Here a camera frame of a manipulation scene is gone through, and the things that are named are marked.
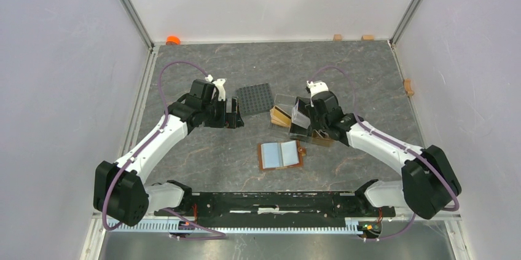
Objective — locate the curved wooden piece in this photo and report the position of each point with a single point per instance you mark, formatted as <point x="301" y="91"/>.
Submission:
<point x="407" y="83"/>

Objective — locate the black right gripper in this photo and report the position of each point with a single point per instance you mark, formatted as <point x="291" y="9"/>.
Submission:
<point x="311" y="110"/>

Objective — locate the white slotted cable duct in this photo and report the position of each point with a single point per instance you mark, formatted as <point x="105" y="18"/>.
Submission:
<point x="176" y="226"/>

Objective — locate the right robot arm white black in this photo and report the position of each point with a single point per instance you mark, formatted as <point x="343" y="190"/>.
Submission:
<point x="427" y="183"/>

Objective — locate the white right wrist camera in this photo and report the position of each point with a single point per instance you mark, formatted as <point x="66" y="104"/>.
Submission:
<point x="315" y="88"/>

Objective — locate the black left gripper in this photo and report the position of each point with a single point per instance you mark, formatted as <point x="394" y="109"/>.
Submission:
<point x="230" y="120"/>

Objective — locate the gold credit card stack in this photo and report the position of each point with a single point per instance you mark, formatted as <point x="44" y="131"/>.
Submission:
<point x="279" y="117"/>

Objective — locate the orange round cap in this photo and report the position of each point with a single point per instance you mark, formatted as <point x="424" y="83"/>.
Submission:
<point x="172" y="40"/>

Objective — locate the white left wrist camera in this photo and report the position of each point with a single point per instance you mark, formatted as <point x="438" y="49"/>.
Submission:
<point x="219" y="85"/>

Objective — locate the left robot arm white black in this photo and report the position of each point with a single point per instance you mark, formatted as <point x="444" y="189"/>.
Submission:
<point x="119" y="189"/>

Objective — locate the brown leather card holder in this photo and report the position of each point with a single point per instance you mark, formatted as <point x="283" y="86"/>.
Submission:
<point x="280" y="155"/>

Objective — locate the dark grey studded baseplate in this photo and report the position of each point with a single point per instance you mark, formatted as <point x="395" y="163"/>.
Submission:
<point x="255" y="99"/>

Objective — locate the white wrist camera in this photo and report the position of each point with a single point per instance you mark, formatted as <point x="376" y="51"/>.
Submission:
<point x="315" y="88"/>
<point x="219" y="85"/>

